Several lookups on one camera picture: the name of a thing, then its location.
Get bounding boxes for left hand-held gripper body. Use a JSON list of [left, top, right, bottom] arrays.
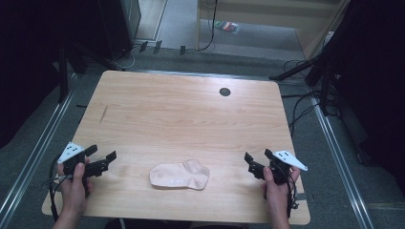
[[56, 141, 111, 185]]

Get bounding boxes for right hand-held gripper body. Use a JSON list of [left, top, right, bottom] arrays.
[[263, 150, 309, 186]]

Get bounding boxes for person's left hand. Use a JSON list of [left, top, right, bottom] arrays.
[[56, 157, 94, 219]]

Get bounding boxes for person's right hand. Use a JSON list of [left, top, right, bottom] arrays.
[[261, 166, 302, 221]]

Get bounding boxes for black metal stand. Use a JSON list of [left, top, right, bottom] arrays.
[[56, 42, 71, 105]]

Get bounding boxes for black tripod stand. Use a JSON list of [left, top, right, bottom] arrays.
[[268, 37, 335, 117]]

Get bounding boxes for black cabinet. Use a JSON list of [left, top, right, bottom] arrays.
[[96, 0, 143, 61]]

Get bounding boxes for colourful packet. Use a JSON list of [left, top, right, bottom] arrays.
[[213, 20, 242, 35]]

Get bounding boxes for beige wooden partition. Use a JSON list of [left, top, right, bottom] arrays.
[[195, 0, 350, 60]]

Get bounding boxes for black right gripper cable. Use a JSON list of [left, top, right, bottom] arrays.
[[285, 175, 300, 219]]

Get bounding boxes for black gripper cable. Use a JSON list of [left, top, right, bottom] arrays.
[[285, 175, 300, 219], [41, 154, 70, 223]]

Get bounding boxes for metal floor rail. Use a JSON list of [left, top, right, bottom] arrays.
[[309, 94, 374, 229], [0, 72, 78, 223]]

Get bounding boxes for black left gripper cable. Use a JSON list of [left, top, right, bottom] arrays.
[[41, 154, 70, 223]]

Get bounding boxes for black floor cables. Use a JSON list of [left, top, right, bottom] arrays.
[[281, 58, 323, 136]]

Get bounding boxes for white floor cable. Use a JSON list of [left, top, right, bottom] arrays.
[[111, 44, 139, 72]]

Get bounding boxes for black hanging cable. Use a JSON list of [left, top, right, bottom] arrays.
[[196, 0, 220, 52]]

